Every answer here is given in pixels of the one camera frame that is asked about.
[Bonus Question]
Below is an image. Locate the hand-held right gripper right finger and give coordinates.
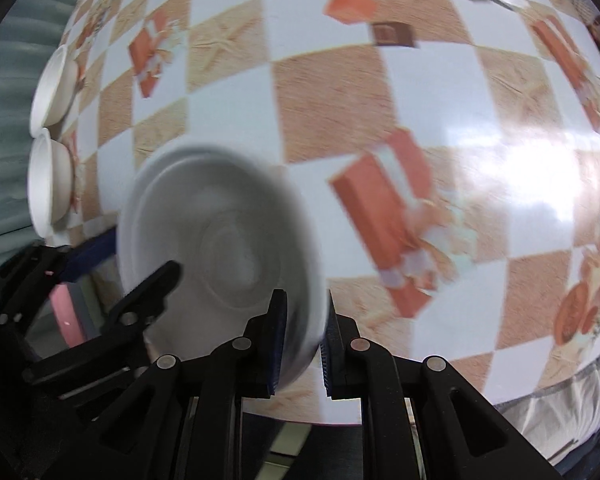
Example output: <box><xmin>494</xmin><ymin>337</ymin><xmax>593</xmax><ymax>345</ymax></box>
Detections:
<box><xmin>320</xmin><ymin>290</ymin><xmax>561</xmax><ymax>480</ymax></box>

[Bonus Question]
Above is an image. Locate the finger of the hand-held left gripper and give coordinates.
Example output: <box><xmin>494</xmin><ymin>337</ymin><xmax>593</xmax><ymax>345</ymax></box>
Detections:
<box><xmin>0</xmin><ymin>226</ymin><xmax>119</xmax><ymax>327</ymax></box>
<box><xmin>22</xmin><ymin>260</ymin><xmax>182</xmax><ymax>387</ymax></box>

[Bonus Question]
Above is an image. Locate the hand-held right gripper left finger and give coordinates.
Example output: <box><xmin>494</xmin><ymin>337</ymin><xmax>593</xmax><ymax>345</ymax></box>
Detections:
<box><xmin>87</xmin><ymin>289</ymin><xmax>288</xmax><ymax>480</ymax></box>

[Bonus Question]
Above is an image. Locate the large white bowl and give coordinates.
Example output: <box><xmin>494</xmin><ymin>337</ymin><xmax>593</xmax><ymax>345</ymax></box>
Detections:
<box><xmin>116</xmin><ymin>144</ymin><xmax>328</xmax><ymax>391</ymax></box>

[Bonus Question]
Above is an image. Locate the pink plastic object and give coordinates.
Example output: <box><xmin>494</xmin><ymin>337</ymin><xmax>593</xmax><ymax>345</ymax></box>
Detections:
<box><xmin>50</xmin><ymin>282</ymin><xmax>88</xmax><ymax>348</ymax></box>

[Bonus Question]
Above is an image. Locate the small white bowl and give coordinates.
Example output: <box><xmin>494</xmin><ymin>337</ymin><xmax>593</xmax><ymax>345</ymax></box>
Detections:
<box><xmin>30</xmin><ymin>44</ymin><xmax>79</xmax><ymax>136</ymax></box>
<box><xmin>27</xmin><ymin>127</ymin><xmax>76</xmax><ymax>236</ymax></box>

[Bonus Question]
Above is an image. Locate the green pleated curtain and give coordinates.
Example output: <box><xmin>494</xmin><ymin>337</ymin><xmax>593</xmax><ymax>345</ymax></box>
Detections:
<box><xmin>0</xmin><ymin>0</ymin><xmax>96</xmax><ymax>271</ymax></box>

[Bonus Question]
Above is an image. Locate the checkered printed tablecloth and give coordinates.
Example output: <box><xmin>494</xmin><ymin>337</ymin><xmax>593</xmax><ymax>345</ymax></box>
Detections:
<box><xmin>55</xmin><ymin>0</ymin><xmax>600</xmax><ymax>428</ymax></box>

